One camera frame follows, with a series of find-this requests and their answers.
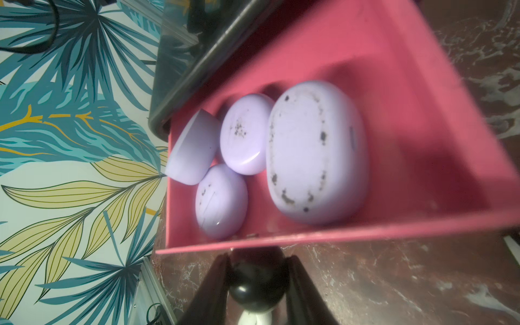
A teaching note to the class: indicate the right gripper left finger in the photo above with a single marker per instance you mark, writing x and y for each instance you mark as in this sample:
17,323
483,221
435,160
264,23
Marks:
210,301

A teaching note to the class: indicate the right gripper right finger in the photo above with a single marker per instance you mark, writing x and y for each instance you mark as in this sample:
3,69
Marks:
304,303

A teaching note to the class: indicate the purple round earphone case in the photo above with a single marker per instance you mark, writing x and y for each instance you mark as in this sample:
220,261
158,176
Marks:
244,134
221,202

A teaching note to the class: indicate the purple oval earphone case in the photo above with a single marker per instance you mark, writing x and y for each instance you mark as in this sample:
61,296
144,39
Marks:
195,149
317,155

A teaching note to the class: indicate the black drawer cabinet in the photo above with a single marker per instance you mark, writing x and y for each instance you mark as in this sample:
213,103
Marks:
197,37

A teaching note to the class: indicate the white round earphone case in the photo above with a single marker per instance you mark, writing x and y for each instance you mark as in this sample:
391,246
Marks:
252,318

